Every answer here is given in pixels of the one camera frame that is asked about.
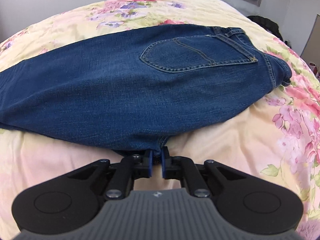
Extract dark blue denim jeans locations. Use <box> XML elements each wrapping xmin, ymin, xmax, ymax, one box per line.
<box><xmin>1</xmin><ymin>24</ymin><xmax>292</xmax><ymax>152</ymax></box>

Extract floral yellow bed quilt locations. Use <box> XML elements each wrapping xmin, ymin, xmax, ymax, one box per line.
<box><xmin>1</xmin><ymin>0</ymin><xmax>319</xmax><ymax>239</ymax></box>

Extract black clothes pile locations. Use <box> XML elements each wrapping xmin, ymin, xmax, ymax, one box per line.
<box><xmin>247</xmin><ymin>15</ymin><xmax>283</xmax><ymax>41</ymax></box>

